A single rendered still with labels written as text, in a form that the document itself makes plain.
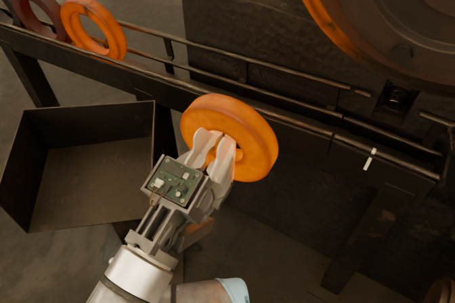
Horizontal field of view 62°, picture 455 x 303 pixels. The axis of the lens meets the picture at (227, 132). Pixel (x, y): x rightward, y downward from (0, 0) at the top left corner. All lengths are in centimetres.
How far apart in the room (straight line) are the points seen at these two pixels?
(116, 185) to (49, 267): 71
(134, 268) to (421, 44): 41
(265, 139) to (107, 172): 43
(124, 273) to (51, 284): 98
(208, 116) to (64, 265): 103
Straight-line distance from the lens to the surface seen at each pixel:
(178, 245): 52
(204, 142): 54
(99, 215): 80
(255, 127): 51
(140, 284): 48
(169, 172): 48
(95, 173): 86
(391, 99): 80
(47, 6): 110
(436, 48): 49
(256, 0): 77
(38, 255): 152
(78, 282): 143
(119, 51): 100
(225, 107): 52
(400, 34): 48
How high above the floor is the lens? 128
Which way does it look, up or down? 51 degrees down
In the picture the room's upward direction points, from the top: straight up
